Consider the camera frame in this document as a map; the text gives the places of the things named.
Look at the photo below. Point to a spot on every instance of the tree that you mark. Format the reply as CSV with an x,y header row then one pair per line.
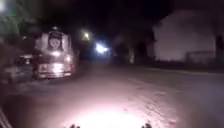
x,y
128,46

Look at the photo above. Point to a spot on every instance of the asphalt road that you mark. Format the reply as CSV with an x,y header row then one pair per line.
x,y
126,90

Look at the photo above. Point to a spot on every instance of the robot's own part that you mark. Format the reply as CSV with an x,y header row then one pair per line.
x,y
146,126
74,126

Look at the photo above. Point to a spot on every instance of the pale building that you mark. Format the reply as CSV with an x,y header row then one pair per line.
x,y
186,36

